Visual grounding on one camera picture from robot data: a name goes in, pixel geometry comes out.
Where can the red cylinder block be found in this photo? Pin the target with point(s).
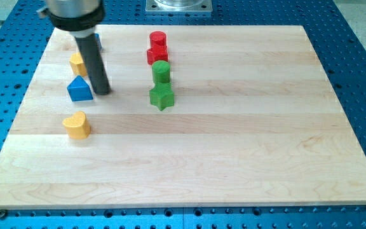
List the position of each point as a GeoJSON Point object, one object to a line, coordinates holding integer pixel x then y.
{"type": "Point", "coordinates": [157, 38]}

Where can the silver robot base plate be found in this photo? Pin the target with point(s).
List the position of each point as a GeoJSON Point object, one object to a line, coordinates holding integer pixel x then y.
{"type": "Point", "coordinates": [163, 6]}

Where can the blue triangle block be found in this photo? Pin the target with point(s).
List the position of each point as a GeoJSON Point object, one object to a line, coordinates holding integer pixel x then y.
{"type": "Point", "coordinates": [79, 90]}

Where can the yellow pentagon block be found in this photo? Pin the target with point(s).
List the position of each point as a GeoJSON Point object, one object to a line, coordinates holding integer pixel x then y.
{"type": "Point", "coordinates": [77, 64]}

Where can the blue cube block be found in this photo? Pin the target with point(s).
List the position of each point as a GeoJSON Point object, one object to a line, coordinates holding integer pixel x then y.
{"type": "Point", "coordinates": [99, 44]}

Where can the green star block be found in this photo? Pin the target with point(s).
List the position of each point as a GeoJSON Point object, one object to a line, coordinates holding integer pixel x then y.
{"type": "Point", "coordinates": [162, 96]}

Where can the green cylinder block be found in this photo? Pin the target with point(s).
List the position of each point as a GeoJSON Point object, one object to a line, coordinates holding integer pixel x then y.
{"type": "Point", "coordinates": [161, 71]}

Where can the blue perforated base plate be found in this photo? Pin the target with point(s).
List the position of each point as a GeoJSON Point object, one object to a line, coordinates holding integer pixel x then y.
{"type": "Point", "coordinates": [24, 36]}

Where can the red star block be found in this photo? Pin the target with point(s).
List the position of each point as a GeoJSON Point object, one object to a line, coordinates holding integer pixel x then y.
{"type": "Point", "coordinates": [157, 52]}

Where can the wooden board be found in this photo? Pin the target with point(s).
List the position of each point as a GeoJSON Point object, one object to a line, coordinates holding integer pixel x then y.
{"type": "Point", "coordinates": [255, 122]}

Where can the yellow heart block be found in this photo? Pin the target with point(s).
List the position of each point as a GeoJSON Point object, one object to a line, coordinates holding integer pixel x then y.
{"type": "Point", "coordinates": [77, 126]}

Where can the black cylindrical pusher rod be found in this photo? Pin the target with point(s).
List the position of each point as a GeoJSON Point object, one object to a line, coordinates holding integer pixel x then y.
{"type": "Point", "coordinates": [92, 59]}

